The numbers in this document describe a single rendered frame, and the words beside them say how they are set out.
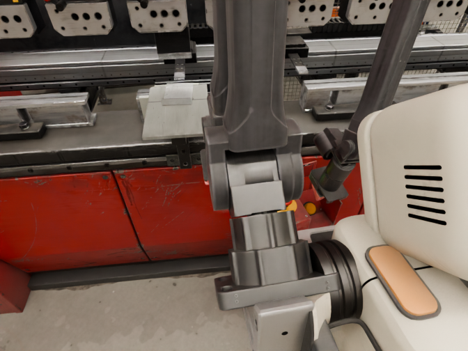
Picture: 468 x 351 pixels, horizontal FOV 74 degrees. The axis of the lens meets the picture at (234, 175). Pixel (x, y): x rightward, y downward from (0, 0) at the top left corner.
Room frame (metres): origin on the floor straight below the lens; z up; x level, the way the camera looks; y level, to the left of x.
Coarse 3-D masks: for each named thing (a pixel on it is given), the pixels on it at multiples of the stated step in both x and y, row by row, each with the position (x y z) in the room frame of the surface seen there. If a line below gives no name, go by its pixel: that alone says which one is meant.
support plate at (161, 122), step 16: (160, 96) 0.84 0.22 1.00; (192, 96) 0.84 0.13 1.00; (160, 112) 0.75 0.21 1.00; (176, 112) 0.75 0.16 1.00; (192, 112) 0.75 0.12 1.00; (208, 112) 0.75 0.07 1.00; (144, 128) 0.68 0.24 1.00; (160, 128) 0.68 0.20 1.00; (176, 128) 0.68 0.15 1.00; (192, 128) 0.68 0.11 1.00
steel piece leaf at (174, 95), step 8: (168, 88) 0.88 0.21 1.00; (176, 88) 0.88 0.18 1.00; (184, 88) 0.88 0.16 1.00; (192, 88) 0.88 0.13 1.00; (168, 96) 0.84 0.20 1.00; (176, 96) 0.84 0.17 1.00; (184, 96) 0.84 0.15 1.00; (168, 104) 0.79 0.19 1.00; (176, 104) 0.79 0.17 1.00; (184, 104) 0.79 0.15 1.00
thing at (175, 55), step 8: (168, 32) 0.92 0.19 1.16; (176, 32) 0.92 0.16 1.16; (184, 32) 0.92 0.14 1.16; (160, 40) 0.91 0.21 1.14; (168, 40) 0.92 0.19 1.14; (176, 40) 0.92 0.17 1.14; (184, 40) 0.92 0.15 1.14; (160, 48) 0.91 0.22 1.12; (168, 48) 0.91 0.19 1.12; (176, 48) 0.92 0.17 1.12; (184, 48) 0.92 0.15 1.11; (160, 56) 0.92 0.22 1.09; (168, 56) 0.92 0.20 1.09; (176, 56) 0.93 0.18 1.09; (184, 56) 0.93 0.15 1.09
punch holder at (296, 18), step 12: (288, 0) 0.92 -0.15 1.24; (312, 0) 0.92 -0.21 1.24; (324, 0) 0.93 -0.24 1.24; (288, 12) 0.92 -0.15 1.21; (300, 12) 0.92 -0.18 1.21; (312, 12) 0.92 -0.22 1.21; (324, 12) 0.93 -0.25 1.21; (288, 24) 0.92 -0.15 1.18; (300, 24) 0.92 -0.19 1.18; (312, 24) 0.92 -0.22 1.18; (324, 24) 0.93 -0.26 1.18
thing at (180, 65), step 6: (192, 42) 1.20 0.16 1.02; (192, 48) 1.12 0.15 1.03; (192, 54) 1.10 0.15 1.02; (168, 60) 1.09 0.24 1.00; (174, 60) 1.09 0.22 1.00; (180, 60) 1.08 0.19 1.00; (186, 60) 1.10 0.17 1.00; (192, 60) 1.10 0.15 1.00; (180, 66) 1.03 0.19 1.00; (174, 72) 0.99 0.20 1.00; (180, 72) 0.99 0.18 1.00; (174, 78) 0.95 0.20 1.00; (180, 78) 0.95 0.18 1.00
